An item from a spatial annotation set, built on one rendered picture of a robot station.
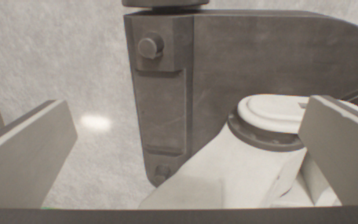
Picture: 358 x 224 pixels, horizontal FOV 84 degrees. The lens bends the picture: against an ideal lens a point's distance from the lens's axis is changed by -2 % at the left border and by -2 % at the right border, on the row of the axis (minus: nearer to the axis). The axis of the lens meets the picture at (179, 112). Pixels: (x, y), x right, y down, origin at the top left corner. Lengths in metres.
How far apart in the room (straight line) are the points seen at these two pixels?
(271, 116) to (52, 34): 0.73
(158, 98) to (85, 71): 0.38
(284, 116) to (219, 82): 0.18
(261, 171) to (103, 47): 0.60
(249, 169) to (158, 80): 0.28
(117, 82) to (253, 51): 0.48
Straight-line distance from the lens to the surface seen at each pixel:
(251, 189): 0.29
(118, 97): 0.79
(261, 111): 0.35
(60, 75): 0.89
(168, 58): 0.43
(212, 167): 0.30
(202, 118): 0.53
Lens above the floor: 0.61
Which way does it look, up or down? 57 degrees down
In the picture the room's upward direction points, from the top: 158 degrees counter-clockwise
